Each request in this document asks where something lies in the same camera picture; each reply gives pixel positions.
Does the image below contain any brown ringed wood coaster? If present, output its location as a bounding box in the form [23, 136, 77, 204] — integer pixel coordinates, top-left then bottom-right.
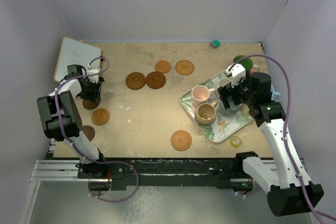
[145, 71, 166, 89]

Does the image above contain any grey blue mug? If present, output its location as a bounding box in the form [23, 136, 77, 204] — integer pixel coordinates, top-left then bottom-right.
[218, 103, 241, 117]

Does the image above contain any cream mug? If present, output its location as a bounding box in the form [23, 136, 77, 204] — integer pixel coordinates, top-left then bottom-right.
[239, 104, 250, 116]

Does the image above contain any light wood rimmed coaster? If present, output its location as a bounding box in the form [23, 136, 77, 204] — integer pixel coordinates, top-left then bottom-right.
[91, 108, 110, 125]

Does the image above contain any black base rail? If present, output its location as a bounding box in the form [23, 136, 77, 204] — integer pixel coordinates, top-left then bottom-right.
[70, 157, 256, 194]

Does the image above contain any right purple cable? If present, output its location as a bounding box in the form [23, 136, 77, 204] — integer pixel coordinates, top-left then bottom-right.
[228, 55, 336, 221]

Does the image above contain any green eraser block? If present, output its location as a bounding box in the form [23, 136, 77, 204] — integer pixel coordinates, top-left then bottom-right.
[209, 40, 221, 49]

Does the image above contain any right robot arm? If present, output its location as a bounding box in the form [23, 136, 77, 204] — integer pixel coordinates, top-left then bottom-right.
[217, 70, 324, 217]

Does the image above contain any green cup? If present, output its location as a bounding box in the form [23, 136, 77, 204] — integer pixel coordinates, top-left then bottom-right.
[233, 55, 254, 71]

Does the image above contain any white mug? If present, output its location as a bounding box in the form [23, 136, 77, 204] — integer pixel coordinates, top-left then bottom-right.
[216, 78, 231, 90]

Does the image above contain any pink mug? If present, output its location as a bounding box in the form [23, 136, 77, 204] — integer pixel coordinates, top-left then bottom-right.
[191, 85, 216, 108]

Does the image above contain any woven rattan coaster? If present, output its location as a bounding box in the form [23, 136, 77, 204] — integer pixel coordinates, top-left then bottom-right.
[175, 60, 195, 75]
[171, 130, 192, 151]

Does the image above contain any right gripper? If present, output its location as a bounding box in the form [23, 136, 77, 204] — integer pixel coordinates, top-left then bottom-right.
[218, 72, 256, 109]

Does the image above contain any dark walnut coaster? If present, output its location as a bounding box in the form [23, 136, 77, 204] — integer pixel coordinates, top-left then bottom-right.
[82, 100, 100, 110]
[82, 125, 95, 142]

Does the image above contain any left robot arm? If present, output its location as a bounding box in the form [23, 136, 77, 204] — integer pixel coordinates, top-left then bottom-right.
[37, 65, 108, 178]

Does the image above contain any aluminium frame rail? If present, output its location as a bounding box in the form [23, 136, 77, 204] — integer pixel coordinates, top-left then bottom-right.
[31, 160, 78, 182]

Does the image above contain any yellow tape roll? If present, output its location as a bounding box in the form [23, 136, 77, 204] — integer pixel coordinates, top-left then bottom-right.
[230, 136, 241, 147]

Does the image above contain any small whiteboard wooden frame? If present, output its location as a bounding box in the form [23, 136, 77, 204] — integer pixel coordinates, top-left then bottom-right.
[54, 36, 102, 82]

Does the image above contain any light wood coaster smooth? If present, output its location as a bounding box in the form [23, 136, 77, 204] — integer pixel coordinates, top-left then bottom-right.
[154, 60, 171, 73]

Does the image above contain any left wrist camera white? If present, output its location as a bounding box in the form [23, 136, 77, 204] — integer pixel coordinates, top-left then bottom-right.
[87, 68, 101, 83]

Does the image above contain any light blue mug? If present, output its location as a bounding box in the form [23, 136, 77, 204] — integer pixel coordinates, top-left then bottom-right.
[270, 86, 281, 101]

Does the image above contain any tan ceramic mug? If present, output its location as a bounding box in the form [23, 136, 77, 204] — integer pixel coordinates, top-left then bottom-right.
[194, 101, 218, 126]

